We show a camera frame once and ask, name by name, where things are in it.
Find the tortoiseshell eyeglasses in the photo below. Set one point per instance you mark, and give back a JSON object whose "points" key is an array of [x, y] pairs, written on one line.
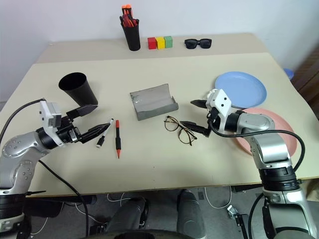
{"points": [[185, 136]]}

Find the grey caster wheel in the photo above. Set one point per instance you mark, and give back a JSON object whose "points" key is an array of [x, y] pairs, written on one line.
{"points": [[233, 211]]}

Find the blue plastic plate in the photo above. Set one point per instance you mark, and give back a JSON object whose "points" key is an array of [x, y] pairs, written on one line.
{"points": [[244, 87]]}

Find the red wooden block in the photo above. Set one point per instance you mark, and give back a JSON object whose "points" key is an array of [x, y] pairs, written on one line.
{"points": [[151, 43]]}

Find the yellow wooden block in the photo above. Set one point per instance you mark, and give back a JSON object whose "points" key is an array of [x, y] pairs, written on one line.
{"points": [[160, 43]]}

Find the empty black plastic cup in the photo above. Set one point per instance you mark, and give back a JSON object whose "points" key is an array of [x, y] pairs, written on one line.
{"points": [[79, 92]]}

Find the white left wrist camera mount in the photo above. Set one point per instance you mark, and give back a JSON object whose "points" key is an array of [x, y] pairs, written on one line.
{"points": [[47, 112]]}

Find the red and black pen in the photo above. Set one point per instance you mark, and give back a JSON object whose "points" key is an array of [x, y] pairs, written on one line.
{"points": [[117, 142]]}

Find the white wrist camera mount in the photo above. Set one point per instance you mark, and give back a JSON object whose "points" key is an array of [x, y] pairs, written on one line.
{"points": [[47, 112], [221, 100]]}

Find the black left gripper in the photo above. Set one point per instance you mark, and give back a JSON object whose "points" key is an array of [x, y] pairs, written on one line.
{"points": [[66, 132]]}

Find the black table frame bar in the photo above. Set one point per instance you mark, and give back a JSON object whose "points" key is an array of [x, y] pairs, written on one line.
{"points": [[62, 200]]}

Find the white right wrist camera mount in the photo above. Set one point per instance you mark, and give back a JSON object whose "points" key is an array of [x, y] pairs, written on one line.
{"points": [[221, 100]]}

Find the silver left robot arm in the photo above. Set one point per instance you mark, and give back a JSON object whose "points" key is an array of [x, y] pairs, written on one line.
{"points": [[17, 149]]}

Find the blue plastic bowl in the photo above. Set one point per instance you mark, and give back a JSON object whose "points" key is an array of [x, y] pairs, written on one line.
{"points": [[289, 73]]}

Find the black pen holder cup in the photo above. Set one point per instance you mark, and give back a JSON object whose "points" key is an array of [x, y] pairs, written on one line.
{"points": [[133, 39]]}

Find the white marker with red cap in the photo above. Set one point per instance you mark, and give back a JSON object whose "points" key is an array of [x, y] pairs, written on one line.
{"points": [[102, 138]]}

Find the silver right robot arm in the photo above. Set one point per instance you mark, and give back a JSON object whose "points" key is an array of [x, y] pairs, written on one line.
{"points": [[269, 147]]}

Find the pink plastic plate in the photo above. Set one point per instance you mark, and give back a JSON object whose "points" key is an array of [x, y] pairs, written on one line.
{"points": [[284, 127]]}

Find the brown wooden cabinet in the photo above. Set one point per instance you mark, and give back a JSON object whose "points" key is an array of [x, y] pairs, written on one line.
{"points": [[309, 74]]}

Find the black sunglasses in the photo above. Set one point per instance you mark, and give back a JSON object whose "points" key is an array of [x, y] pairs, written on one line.
{"points": [[198, 43]]}

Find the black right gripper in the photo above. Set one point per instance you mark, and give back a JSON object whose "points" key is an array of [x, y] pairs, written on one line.
{"points": [[214, 117]]}

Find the dark grey rounded shape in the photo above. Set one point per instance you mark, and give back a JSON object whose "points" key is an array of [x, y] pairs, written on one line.
{"points": [[130, 216], [190, 214]]}

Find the green wooden block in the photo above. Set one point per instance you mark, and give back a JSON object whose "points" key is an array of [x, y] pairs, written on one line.
{"points": [[168, 41]]}

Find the open grey glasses case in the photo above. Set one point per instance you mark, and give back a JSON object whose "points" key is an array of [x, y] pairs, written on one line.
{"points": [[152, 104]]}

